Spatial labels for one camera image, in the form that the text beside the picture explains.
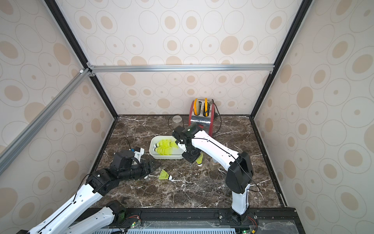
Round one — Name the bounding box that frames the black toaster power cable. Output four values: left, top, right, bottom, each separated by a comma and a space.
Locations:
211, 99, 223, 137

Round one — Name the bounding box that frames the clear jar with white lid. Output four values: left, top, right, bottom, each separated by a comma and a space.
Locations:
171, 115, 184, 129

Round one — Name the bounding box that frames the green shuttlecock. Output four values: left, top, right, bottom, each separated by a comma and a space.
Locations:
196, 152, 204, 166
158, 169, 172, 180
155, 139, 178, 148
154, 147, 173, 156

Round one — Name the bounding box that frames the black corner frame post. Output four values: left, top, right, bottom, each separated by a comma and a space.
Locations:
250, 0, 313, 120
43, 0, 118, 119

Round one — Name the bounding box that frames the small jar with grey lid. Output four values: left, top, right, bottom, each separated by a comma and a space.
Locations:
209, 158, 220, 171

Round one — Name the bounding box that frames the white plastic storage box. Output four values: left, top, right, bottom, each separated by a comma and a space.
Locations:
149, 136, 184, 160

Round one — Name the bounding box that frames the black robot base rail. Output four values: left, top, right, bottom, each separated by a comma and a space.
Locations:
107, 207, 305, 234

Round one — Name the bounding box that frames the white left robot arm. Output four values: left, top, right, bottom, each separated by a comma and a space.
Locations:
18, 161, 158, 234

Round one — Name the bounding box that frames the black corner frame post right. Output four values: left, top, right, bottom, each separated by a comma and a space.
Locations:
250, 0, 313, 120

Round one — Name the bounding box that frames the black corner frame post left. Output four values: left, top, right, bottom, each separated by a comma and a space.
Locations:
43, 0, 118, 119

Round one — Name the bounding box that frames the silver aluminium crossbar left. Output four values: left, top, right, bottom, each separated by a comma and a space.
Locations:
1, 68, 90, 174

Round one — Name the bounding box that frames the silver aluminium crossbar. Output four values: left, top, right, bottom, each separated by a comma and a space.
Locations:
90, 64, 275, 73
1, 68, 90, 174

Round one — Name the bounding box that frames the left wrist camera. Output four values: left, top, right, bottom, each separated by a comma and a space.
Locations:
111, 147, 145, 171

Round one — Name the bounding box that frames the silver aluminium crossbar back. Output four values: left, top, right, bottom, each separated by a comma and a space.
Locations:
90, 64, 275, 73

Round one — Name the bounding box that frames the red silver toaster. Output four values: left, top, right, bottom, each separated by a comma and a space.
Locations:
189, 98, 215, 136

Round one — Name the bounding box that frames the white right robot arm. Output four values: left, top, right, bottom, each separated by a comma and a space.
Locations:
172, 124, 253, 219

